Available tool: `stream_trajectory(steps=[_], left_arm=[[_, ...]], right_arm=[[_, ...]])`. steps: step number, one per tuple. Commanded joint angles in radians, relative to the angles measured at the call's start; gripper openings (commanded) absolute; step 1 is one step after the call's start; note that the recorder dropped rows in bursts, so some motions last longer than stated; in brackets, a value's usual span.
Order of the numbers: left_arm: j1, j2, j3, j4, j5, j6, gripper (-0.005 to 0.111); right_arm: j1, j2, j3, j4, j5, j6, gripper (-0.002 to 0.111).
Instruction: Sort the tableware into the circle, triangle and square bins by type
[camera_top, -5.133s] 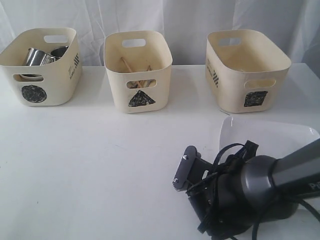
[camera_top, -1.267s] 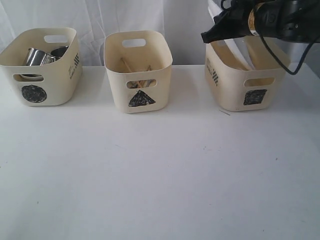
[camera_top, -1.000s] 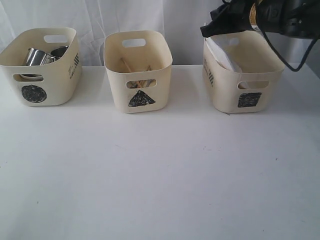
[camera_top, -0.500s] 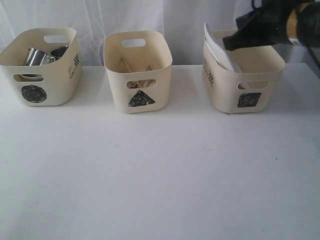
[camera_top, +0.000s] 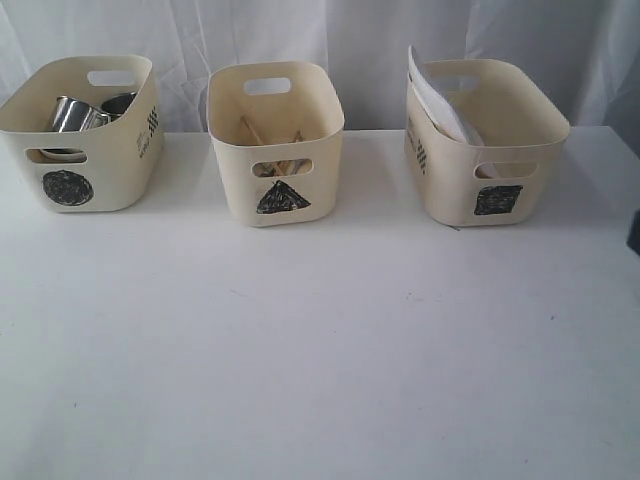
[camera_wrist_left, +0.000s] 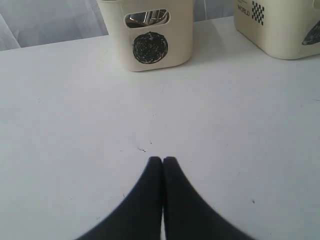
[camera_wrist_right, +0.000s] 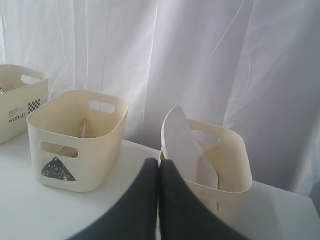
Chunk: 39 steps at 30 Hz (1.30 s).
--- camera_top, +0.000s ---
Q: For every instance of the steel cup folding handle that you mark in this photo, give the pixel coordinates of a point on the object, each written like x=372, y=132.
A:
x=73, y=115

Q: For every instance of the wooden chopstick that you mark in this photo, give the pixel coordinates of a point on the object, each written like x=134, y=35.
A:
x=282, y=168
x=249, y=125

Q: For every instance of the steel table knife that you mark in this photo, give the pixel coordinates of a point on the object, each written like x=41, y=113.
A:
x=297, y=142

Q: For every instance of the white curtain backdrop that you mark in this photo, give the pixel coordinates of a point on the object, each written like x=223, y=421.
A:
x=583, y=54

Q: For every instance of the cream bin with square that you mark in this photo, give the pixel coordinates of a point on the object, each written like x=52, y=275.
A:
x=499, y=178

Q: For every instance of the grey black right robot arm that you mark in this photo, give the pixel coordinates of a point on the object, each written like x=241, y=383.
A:
x=633, y=239

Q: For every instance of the cream bin with triangle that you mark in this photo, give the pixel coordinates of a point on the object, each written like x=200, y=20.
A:
x=279, y=98

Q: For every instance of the white square plate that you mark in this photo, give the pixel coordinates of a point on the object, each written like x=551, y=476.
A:
x=440, y=112

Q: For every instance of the cream bin with circle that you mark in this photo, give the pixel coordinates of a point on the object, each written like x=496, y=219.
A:
x=120, y=155

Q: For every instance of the white round bowl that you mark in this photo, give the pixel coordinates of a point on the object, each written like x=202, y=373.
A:
x=67, y=155

